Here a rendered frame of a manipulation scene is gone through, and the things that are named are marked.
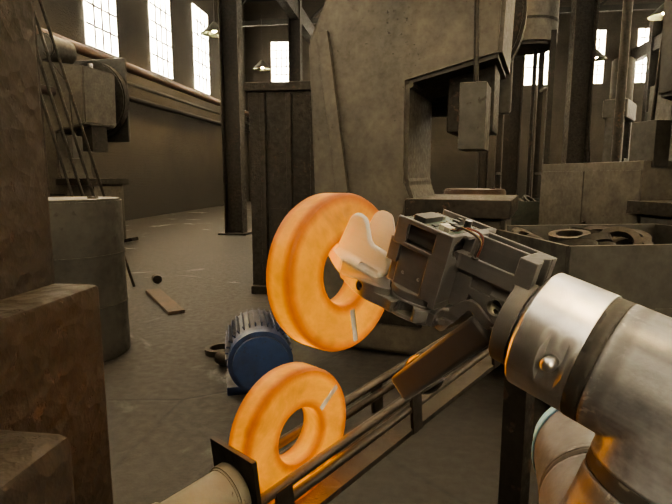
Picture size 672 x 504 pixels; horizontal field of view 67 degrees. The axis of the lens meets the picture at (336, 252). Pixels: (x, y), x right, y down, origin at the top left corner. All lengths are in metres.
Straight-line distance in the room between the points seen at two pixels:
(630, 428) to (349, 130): 2.57
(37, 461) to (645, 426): 0.40
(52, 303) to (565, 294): 0.49
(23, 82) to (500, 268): 0.53
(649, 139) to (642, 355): 3.62
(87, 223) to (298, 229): 2.50
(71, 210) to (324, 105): 1.42
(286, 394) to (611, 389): 0.34
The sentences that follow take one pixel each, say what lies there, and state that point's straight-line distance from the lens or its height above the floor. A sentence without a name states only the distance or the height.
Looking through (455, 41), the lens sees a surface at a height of 1.65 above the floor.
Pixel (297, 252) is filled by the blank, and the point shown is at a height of 0.93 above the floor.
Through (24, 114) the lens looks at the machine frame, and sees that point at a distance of 0.67.
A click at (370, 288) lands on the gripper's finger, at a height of 0.91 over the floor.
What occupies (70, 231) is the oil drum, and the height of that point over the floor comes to 0.72.
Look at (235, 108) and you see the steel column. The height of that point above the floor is 2.14.
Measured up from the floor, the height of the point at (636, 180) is 0.97.
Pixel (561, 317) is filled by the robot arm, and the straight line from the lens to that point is 0.36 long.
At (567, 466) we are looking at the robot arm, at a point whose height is 0.78.
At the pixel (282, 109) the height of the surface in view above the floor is 1.54.
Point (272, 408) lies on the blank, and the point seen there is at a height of 0.75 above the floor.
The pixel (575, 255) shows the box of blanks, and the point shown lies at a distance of 2.12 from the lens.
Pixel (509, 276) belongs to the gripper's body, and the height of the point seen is 0.93.
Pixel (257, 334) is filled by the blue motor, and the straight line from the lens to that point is 2.27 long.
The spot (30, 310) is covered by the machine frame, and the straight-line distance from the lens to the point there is 0.59.
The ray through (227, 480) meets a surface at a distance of 0.57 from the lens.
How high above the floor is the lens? 1.00
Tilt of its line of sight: 8 degrees down
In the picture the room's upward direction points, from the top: straight up
